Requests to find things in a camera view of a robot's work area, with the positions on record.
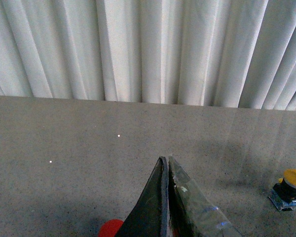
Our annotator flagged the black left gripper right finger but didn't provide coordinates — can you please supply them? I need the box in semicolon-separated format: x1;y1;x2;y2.
168;157;242;237

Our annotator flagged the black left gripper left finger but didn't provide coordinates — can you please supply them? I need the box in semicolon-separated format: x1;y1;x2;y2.
116;157;169;237

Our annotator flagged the red push button switch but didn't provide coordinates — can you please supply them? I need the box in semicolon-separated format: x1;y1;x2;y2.
98;219;124;237

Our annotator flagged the yellow push button switch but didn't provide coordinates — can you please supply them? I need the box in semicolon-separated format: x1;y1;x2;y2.
268;169;296;212

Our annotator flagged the white pleated curtain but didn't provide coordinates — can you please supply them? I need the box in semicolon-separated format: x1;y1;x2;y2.
0;0;296;111

